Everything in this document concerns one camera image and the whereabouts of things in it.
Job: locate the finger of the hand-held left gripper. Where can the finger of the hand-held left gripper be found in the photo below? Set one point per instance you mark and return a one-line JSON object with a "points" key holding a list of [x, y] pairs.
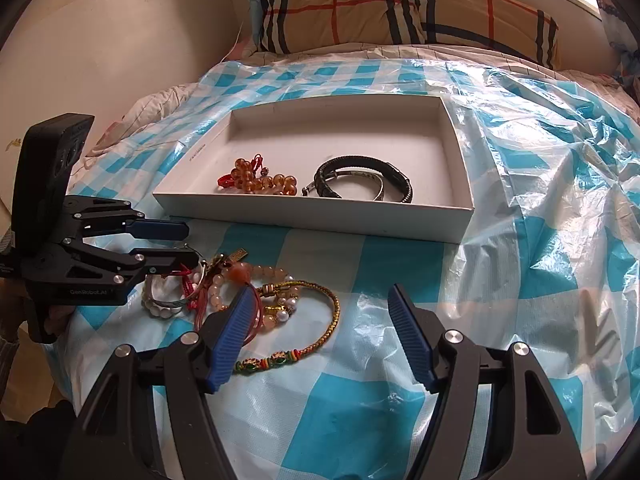
{"points": [[165, 260], [160, 230]]}

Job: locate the white board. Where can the white board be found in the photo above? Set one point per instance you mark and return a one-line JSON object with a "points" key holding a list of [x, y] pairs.
{"points": [[125, 45]]}

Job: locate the plaid pillow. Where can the plaid pillow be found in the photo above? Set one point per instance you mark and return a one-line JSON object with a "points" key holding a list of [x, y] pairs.
{"points": [[475, 15], [325, 10]]}

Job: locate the silver bangle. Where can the silver bangle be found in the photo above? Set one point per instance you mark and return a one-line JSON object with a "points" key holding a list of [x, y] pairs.
{"points": [[172, 304]]}

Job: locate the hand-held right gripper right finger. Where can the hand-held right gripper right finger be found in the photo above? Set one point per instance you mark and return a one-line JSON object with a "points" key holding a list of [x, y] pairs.
{"points": [[411, 340]]}

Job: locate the white cardboard box tray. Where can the white cardboard box tray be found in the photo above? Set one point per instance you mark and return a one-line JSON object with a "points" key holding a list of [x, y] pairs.
{"points": [[350, 135]]}

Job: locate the blue checkered plastic sheet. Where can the blue checkered plastic sheet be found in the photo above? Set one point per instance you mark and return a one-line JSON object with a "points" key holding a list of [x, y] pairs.
{"points": [[525, 210]]}

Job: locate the person's left hand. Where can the person's left hand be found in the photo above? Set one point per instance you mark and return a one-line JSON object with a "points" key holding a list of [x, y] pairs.
{"points": [[59, 319]]}

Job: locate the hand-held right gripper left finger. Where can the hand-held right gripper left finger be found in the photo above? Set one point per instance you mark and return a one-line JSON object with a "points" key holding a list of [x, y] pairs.
{"points": [[234, 340]]}

